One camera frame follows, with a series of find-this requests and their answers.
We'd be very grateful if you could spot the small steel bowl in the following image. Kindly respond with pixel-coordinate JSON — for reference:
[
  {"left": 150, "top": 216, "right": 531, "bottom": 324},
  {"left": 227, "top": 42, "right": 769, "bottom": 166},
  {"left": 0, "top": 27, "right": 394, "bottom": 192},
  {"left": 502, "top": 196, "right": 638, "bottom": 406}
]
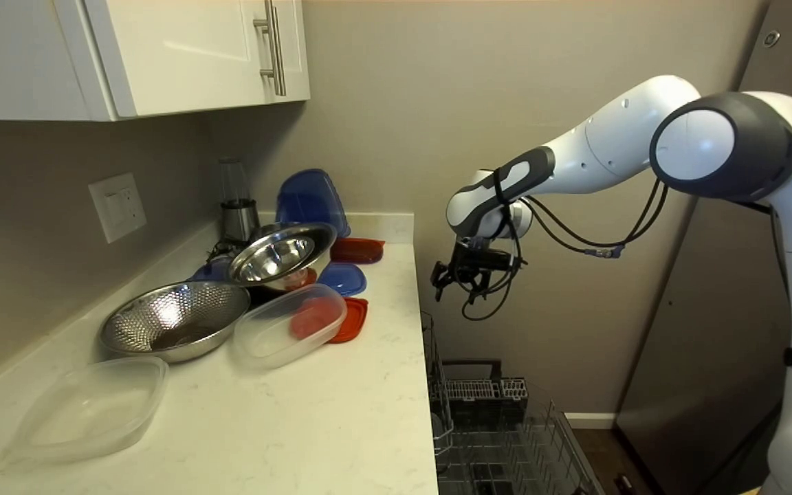
[{"left": 225, "top": 221, "right": 337, "bottom": 289}]

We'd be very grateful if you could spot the small clear plastic container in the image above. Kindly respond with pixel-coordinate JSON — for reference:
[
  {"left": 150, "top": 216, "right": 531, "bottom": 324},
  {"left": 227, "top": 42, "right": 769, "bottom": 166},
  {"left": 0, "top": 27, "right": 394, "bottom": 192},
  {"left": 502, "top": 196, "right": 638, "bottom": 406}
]
[{"left": 227, "top": 281, "right": 348, "bottom": 375}]

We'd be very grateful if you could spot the blue plastic container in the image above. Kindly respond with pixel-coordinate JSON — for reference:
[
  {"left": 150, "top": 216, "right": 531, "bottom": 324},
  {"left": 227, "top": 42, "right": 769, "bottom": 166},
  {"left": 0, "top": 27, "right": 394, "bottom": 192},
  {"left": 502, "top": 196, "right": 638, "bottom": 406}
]
[{"left": 271, "top": 168, "right": 351, "bottom": 243}]

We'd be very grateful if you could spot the white baseboard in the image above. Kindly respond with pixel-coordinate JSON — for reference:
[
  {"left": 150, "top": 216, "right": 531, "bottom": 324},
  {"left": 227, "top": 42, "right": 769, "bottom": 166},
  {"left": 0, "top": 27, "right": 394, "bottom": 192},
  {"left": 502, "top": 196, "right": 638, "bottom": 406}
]
[{"left": 561, "top": 410, "right": 621, "bottom": 435}]

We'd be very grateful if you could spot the stainless steel refrigerator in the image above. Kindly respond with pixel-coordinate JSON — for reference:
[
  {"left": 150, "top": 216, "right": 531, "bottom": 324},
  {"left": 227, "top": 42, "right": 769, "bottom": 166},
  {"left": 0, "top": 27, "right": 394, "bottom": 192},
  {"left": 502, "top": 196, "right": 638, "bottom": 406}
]
[{"left": 614, "top": 0, "right": 792, "bottom": 495}]

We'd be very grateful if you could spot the red plastic container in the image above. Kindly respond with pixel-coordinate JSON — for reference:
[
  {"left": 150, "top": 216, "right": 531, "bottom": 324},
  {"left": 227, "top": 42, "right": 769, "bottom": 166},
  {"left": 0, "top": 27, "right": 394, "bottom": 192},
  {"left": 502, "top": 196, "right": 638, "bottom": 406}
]
[{"left": 326, "top": 234, "right": 387, "bottom": 266}]

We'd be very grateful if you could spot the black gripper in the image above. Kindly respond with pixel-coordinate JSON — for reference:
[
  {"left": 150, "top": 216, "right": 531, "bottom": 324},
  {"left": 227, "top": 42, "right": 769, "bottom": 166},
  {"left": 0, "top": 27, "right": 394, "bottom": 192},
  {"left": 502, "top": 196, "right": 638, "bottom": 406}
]
[{"left": 429, "top": 234, "right": 523, "bottom": 306}]

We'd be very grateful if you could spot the metal cabinet handle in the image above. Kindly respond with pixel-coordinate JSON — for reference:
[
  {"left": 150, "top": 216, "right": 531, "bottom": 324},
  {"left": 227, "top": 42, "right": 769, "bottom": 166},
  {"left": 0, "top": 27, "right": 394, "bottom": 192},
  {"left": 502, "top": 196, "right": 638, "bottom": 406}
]
[{"left": 249, "top": 0, "right": 288, "bottom": 98}]

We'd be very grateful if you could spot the blue plastic lid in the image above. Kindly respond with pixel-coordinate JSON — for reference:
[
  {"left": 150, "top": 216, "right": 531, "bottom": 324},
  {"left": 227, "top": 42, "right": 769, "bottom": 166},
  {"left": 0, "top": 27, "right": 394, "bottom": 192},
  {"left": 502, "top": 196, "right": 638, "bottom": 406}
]
[{"left": 313, "top": 258, "right": 369, "bottom": 299}]

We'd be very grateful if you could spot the red plastic lid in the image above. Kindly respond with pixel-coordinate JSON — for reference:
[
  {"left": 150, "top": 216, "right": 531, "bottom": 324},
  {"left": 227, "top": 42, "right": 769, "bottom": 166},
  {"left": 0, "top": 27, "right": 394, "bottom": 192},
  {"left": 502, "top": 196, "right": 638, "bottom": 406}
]
[{"left": 286, "top": 293, "right": 370, "bottom": 347}]

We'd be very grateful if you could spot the wire lower dishwasher rack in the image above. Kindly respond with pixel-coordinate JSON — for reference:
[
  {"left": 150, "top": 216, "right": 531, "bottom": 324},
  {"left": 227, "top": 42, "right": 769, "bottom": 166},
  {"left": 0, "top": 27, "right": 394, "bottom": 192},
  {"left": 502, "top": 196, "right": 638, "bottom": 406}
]
[{"left": 431, "top": 401, "right": 605, "bottom": 495}]

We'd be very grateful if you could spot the large steel bowl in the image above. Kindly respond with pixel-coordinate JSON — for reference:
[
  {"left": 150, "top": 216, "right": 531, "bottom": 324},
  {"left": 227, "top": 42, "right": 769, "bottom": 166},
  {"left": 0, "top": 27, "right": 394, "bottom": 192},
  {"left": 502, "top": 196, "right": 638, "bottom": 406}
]
[{"left": 97, "top": 277, "right": 252, "bottom": 365}]

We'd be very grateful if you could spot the white wall outlet plate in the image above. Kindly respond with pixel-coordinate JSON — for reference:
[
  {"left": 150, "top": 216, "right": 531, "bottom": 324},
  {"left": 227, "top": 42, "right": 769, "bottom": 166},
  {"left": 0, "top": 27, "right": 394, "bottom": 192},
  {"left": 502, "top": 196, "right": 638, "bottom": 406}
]
[{"left": 86, "top": 171, "right": 149, "bottom": 244}]

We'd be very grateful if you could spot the grey cutlery basket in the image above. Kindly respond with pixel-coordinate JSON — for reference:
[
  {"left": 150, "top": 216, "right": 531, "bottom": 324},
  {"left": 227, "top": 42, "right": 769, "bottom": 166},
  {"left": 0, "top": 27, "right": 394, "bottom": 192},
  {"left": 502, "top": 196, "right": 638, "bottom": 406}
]
[{"left": 438, "top": 358, "right": 531, "bottom": 430}]

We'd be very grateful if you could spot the white upper cabinet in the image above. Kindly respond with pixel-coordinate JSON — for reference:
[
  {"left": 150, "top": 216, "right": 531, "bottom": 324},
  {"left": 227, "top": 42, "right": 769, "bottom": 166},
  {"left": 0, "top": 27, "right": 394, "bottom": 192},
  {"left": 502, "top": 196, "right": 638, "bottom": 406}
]
[{"left": 0, "top": 0, "right": 313, "bottom": 123}]

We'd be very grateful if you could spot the large clear plastic container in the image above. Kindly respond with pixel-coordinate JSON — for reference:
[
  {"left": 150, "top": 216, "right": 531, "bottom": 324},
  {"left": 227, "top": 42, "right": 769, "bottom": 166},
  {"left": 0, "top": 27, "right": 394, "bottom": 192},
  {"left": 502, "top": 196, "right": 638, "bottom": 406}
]
[{"left": 7, "top": 355, "right": 170, "bottom": 465}]

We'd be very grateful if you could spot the steel cup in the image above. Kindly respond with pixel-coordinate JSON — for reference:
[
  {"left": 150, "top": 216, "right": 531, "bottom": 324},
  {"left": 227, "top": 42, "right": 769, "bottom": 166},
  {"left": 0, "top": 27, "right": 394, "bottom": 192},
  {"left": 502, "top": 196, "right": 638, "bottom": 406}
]
[{"left": 218, "top": 196, "right": 263, "bottom": 248}]

